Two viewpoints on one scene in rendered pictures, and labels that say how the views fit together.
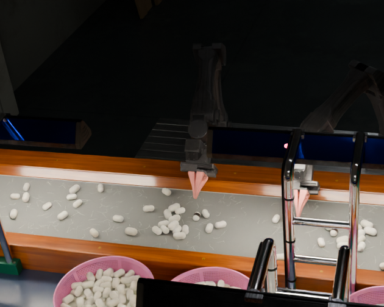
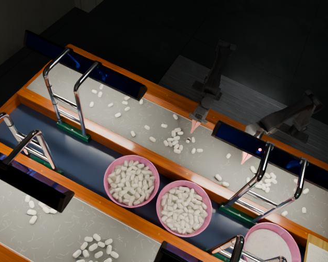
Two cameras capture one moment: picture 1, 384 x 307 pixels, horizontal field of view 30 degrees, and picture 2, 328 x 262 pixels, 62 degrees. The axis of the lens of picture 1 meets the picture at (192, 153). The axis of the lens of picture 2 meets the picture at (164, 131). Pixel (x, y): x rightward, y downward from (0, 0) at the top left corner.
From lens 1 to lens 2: 91 cm
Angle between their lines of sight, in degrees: 25
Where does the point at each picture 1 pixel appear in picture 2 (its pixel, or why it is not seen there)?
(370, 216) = (275, 169)
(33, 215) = (102, 108)
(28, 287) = (92, 153)
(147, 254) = (159, 161)
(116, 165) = (152, 89)
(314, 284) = (239, 207)
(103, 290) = (131, 175)
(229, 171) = (211, 115)
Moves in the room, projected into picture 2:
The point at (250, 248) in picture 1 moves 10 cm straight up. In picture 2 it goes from (211, 171) to (217, 163)
